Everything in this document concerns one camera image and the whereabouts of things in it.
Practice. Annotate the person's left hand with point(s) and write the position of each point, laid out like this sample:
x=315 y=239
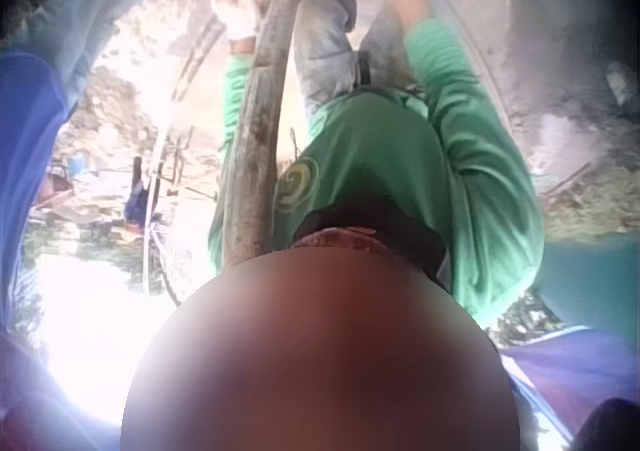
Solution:
x=237 y=13

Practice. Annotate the rough wooden pole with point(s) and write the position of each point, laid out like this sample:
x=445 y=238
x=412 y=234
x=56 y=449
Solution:
x=257 y=136

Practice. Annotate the dry brown branch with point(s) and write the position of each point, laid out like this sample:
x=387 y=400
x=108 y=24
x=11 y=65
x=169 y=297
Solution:
x=197 y=61

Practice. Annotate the person's legs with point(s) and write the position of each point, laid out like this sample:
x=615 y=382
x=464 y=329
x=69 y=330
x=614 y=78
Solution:
x=322 y=41

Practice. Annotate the blue cloth sheet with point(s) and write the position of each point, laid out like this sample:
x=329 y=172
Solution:
x=35 y=101

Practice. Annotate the blue barrel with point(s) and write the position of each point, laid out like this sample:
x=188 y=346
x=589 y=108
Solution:
x=76 y=165

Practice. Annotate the thin wooden stick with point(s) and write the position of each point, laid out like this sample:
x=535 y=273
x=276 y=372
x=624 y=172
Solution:
x=567 y=180

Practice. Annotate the grey stone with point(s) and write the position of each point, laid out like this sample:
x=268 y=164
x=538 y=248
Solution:
x=622 y=83

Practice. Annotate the blue purple tarp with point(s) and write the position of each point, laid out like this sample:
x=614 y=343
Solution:
x=565 y=366

